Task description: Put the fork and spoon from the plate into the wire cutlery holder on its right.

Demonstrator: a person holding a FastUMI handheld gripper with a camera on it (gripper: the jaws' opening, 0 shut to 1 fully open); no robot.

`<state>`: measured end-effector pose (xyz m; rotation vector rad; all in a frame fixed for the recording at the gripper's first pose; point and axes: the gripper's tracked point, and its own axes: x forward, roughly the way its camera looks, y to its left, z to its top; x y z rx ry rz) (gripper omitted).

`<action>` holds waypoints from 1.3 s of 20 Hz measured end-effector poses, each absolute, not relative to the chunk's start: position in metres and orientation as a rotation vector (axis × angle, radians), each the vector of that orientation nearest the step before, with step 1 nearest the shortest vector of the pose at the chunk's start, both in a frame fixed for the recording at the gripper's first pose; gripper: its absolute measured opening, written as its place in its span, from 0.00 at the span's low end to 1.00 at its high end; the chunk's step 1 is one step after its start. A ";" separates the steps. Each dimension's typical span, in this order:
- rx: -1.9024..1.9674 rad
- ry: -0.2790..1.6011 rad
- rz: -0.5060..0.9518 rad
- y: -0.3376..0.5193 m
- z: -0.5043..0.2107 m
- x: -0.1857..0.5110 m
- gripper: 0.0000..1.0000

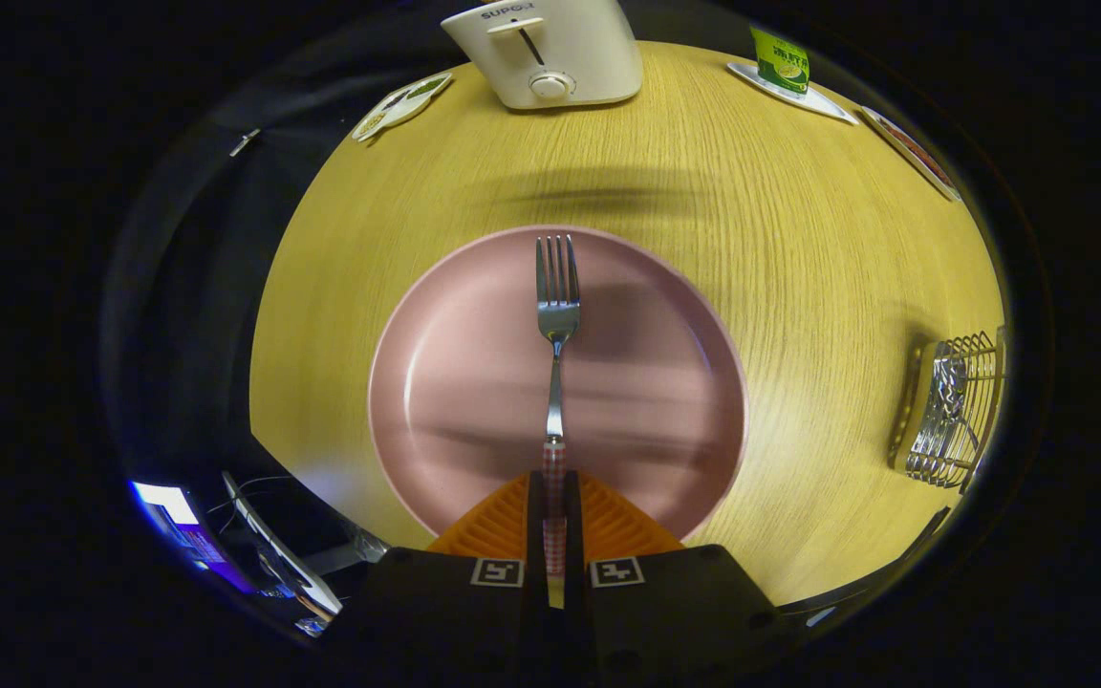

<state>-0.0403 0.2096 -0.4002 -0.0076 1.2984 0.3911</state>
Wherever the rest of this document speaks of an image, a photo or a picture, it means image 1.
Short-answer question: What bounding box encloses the white square coaster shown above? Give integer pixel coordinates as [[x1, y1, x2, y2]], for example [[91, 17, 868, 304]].
[[726, 61, 860, 126]]

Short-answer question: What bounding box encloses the green tea bottle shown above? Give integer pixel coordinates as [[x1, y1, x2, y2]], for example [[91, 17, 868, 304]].
[[749, 25, 811, 96]]

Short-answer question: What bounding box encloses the white sectioned condiment dish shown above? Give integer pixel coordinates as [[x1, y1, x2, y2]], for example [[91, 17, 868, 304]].
[[351, 71, 455, 144]]

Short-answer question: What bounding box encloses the white-edged flat device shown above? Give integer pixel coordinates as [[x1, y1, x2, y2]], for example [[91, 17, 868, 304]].
[[221, 470, 344, 620]]

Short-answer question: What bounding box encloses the fork with red checked handle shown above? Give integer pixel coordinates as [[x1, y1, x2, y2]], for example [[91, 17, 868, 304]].
[[535, 234, 582, 610]]

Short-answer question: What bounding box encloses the white oval food plate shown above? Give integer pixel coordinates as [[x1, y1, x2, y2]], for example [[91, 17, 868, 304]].
[[858, 105, 962, 203]]

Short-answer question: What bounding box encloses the white toaster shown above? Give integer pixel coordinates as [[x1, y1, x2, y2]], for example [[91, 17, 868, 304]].
[[440, 0, 645, 111]]

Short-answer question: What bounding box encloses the lit computer monitor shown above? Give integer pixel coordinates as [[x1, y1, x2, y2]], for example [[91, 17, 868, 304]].
[[128, 481, 255, 593]]

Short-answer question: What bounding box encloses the pink round plate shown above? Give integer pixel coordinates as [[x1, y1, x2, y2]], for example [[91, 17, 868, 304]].
[[367, 225, 750, 544]]

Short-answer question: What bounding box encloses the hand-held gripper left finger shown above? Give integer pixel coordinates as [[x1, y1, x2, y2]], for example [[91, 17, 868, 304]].
[[345, 470, 551, 685]]

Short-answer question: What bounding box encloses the metal drain basket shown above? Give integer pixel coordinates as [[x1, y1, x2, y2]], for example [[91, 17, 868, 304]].
[[888, 325, 1008, 495]]

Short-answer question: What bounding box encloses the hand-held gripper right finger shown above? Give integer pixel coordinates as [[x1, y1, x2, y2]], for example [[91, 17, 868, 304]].
[[565, 470, 782, 685]]

